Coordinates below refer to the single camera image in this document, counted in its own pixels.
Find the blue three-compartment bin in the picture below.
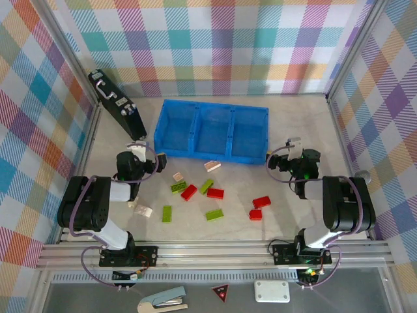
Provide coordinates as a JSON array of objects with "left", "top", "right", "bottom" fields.
[{"left": 153, "top": 99, "right": 270, "bottom": 166}]

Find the red glitter toy microphone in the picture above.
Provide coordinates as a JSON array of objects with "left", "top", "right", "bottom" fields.
[{"left": 354, "top": 170, "right": 372, "bottom": 185}]

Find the black briefcase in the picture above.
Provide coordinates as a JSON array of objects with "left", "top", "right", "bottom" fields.
[{"left": 87, "top": 68, "right": 148, "bottom": 141}]

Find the small power connector board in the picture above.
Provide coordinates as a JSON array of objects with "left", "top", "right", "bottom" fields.
[
  {"left": 112, "top": 269, "right": 145, "bottom": 283},
  {"left": 296, "top": 267, "right": 322, "bottom": 284}
]

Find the slotted aluminium strip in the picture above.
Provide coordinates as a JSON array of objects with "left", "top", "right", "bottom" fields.
[{"left": 51, "top": 273, "right": 299, "bottom": 283}]

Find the white rectangular plate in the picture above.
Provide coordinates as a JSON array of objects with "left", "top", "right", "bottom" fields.
[{"left": 253, "top": 280, "right": 291, "bottom": 303}]

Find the grey-blue stapler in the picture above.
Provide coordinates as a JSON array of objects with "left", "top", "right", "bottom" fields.
[{"left": 137, "top": 286, "right": 189, "bottom": 313}]

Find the red triangle sign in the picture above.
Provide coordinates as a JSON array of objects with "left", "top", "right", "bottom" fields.
[{"left": 210, "top": 284, "right": 230, "bottom": 303}]

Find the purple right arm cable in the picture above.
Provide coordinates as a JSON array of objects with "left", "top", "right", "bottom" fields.
[{"left": 265, "top": 145, "right": 364, "bottom": 291}]

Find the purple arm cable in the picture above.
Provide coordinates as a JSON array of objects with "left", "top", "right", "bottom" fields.
[
  {"left": 66, "top": 143, "right": 160, "bottom": 288},
  {"left": 265, "top": 145, "right": 364, "bottom": 291}
]

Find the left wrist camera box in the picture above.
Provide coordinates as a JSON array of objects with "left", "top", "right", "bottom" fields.
[{"left": 126, "top": 142, "right": 146, "bottom": 163}]

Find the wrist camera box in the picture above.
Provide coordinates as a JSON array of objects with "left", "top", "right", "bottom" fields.
[
  {"left": 285, "top": 136, "right": 304, "bottom": 160},
  {"left": 126, "top": 142, "right": 146, "bottom": 163}
]

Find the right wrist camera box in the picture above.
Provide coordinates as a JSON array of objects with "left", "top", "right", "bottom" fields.
[{"left": 285, "top": 136, "right": 304, "bottom": 160}]

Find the aluminium side rail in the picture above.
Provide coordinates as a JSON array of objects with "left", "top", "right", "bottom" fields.
[
  {"left": 57, "top": 106, "right": 102, "bottom": 244},
  {"left": 326, "top": 96, "right": 375, "bottom": 242}
]

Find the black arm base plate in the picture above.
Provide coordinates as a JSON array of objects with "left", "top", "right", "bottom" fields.
[
  {"left": 272, "top": 243, "right": 333, "bottom": 265},
  {"left": 99, "top": 245, "right": 159, "bottom": 268}
]

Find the aluminium front rail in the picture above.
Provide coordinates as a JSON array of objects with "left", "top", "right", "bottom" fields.
[{"left": 35, "top": 241, "right": 395, "bottom": 270}]

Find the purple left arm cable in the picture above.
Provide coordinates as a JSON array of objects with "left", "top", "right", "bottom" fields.
[{"left": 66, "top": 143, "right": 160, "bottom": 288}]

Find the aluminium frame post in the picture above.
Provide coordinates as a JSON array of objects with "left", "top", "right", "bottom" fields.
[
  {"left": 34, "top": 0, "right": 102, "bottom": 110},
  {"left": 325, "top": 0, "right": 392, "bottom": 102}
]

